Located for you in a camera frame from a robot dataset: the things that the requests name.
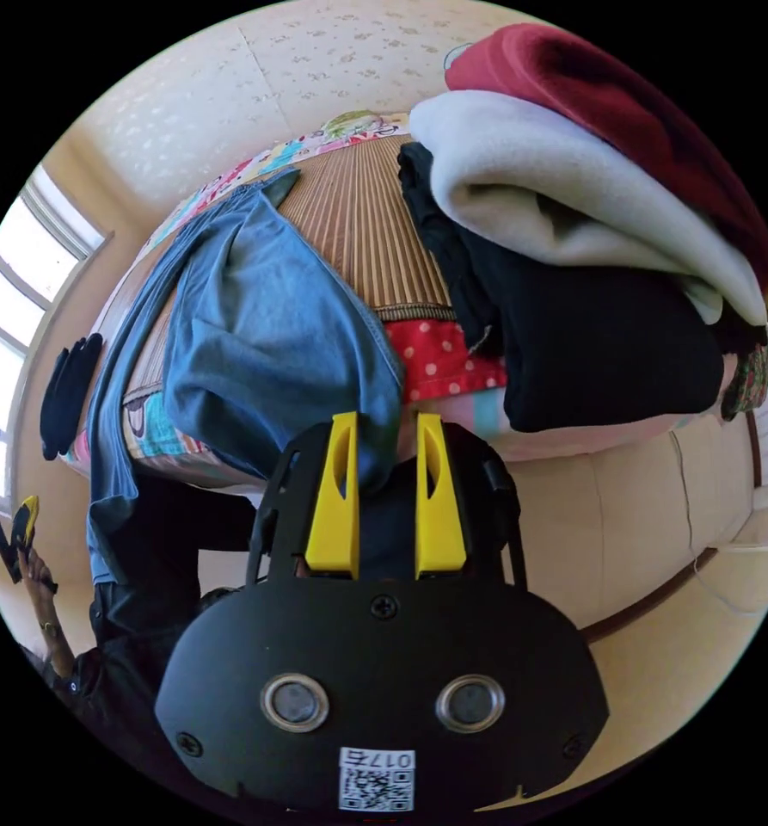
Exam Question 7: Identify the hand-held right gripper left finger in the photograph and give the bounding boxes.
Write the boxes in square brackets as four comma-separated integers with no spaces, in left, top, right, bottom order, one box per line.
[305,410,361,580]

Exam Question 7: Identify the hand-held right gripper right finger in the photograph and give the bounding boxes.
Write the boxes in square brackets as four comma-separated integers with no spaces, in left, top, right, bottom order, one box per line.
[415,412,468,580]

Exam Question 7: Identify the bed with woven mat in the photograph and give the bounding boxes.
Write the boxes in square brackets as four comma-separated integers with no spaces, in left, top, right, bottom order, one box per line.
[59,109,768,646]

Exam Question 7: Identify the person's body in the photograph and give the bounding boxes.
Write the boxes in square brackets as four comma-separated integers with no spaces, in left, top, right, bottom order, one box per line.
[21,474,275,786]

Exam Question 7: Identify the pile of clothes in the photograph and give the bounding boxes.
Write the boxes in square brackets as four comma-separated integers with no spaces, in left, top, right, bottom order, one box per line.
[396,22,768,435]

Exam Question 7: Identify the person's left forearm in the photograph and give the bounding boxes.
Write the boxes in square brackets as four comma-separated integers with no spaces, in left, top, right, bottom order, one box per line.
[37,616,80,680]

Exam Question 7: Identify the window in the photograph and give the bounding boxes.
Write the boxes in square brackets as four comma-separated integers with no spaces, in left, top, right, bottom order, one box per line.
[0,163,113,517]

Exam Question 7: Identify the black cloth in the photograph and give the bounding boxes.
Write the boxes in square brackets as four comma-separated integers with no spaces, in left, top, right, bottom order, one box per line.
[39,332,105,462]

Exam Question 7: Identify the person's left hand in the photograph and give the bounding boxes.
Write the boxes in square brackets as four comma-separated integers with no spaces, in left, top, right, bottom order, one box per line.
[18,548,59,626]

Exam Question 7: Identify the blue jeans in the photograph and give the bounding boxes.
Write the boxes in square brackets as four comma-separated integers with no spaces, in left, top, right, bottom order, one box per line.
[86,164,405,587]

